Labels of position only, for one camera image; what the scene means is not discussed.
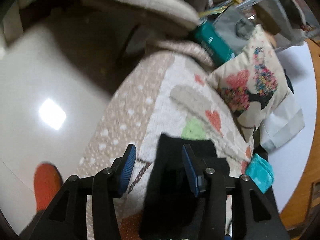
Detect floral print cushion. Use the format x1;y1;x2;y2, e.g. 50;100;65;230
207;24;289;141

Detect patchwork heart quilt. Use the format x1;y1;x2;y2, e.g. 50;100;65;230
77;40;253;239

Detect white pillow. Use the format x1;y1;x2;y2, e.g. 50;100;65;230
259;91;305;153

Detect teal box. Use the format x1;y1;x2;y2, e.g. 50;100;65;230
193;20;235;67

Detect black pants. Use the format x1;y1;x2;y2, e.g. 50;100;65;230
138;133;230;239

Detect teal fluffy cloth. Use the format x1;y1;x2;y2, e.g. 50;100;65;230
245;153;274;193

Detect orange knitted slipper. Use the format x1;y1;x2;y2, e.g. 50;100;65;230
34;163;63;212

